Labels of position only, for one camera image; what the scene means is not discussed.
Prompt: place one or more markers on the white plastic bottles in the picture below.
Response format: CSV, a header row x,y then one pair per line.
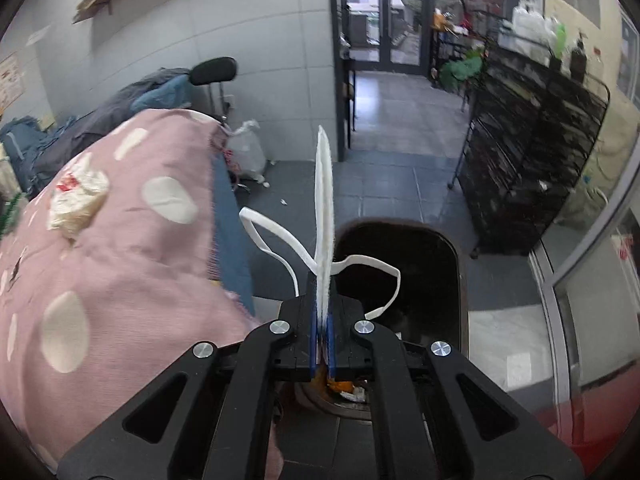
x,y
530,22

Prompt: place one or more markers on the black trash bin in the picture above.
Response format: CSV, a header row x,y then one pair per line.
x,y
425,280

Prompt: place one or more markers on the pink spotted blanket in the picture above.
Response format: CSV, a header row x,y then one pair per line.
x,y
125,270

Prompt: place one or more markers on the black pump bottle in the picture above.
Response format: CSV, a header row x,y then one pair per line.
x,y
578,60

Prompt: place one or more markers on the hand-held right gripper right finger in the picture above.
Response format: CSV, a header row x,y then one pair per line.
x,y
331,345

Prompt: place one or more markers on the wall outlet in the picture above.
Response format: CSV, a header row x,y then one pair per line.
x,y
229,102

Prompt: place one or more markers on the black chair headrest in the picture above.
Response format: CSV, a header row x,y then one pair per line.
x,y
212,71

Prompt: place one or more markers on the white paper wall sign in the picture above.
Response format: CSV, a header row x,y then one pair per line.
x,y
37,36

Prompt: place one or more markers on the glass double door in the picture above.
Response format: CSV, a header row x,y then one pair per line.
x,y
385,17

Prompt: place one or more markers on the orange white wrapper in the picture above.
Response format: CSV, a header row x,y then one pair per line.
x,y
346,389

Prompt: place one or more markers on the blue cloth edge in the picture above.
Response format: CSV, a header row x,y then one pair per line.
x,y
232,240

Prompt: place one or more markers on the red glossy object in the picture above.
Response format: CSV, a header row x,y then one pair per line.
x,y
585,420

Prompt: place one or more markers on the green bottle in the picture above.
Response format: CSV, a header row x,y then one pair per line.
x,y
560,40

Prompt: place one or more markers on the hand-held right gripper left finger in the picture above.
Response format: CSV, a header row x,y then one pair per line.
x,y
313,345

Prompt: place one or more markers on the teal cloth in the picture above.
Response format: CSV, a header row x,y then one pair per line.
x,y
165,94

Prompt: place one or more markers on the white face mask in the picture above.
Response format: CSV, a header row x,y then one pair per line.
x,y
324,200

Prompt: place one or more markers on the crumpled white red-print wrapper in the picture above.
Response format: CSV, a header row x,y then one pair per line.
x,y
77,197

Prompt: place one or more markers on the wall poster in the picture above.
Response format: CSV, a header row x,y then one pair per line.
x,y
10,80

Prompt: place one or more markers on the white plastic bag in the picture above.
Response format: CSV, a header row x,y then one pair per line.
x,y
246,152

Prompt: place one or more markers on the dark grey clothes pile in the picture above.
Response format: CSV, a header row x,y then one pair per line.
x,y
100,125

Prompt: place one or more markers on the green leafy plant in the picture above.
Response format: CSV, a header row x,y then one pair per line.
x,y
462,70

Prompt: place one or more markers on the blue denim pile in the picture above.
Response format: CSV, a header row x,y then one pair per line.
x,y
30,142

